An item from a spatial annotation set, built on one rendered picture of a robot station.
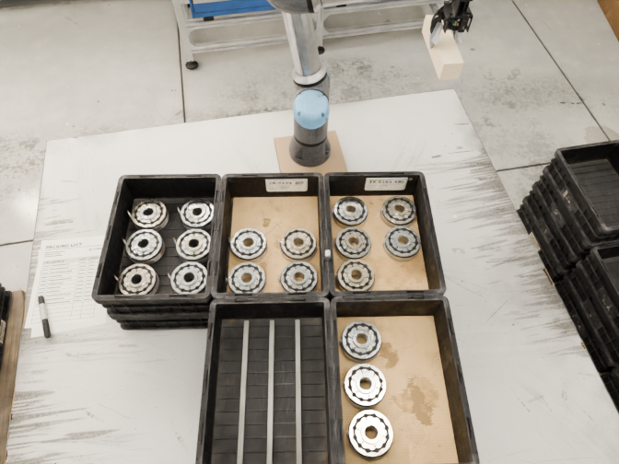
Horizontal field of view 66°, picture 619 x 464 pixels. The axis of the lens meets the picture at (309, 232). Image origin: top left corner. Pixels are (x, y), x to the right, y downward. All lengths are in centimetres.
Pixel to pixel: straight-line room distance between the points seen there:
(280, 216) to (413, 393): 62
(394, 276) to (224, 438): 61
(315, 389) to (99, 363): 62
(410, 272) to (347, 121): 74
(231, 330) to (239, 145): 78
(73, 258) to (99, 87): 181
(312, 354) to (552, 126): 231
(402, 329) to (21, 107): 270
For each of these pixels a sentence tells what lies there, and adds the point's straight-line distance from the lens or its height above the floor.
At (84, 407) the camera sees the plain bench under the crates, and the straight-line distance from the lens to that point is 148.
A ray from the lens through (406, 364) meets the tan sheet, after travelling 127.
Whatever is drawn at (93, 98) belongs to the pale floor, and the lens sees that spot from 325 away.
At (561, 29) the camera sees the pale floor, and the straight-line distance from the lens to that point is 395.
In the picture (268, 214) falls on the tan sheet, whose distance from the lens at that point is 145.
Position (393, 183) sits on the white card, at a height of 89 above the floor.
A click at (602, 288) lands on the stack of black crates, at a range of 210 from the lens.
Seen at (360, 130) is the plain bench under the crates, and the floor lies 70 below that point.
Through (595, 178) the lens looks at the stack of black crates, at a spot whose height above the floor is 49.
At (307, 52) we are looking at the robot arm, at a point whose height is 107.
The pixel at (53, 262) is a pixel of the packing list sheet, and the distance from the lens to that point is 170.
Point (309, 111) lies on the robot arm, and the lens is 155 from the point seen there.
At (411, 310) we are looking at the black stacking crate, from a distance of 129.
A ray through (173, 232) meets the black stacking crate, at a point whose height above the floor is 83.
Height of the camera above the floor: 203
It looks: 58 degrees down
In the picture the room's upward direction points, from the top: 1 degrees clockwise
